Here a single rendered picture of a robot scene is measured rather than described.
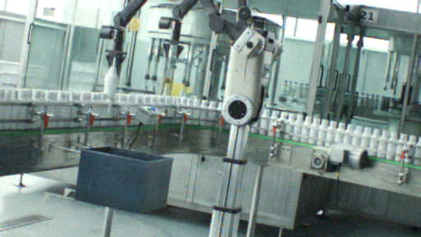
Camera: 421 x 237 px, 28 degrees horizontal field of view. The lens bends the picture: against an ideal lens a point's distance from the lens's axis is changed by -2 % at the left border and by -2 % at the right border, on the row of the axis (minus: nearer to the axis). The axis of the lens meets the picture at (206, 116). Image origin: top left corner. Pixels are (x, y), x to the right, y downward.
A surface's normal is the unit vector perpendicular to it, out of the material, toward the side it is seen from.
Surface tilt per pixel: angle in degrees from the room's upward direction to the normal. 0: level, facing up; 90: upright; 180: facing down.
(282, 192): 90
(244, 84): 101
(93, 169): 90
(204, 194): 90
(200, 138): 90
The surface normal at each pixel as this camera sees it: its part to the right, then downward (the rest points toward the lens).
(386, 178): -0.57, -0.04
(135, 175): -0.29, 0.00
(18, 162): 0.94, 0.16
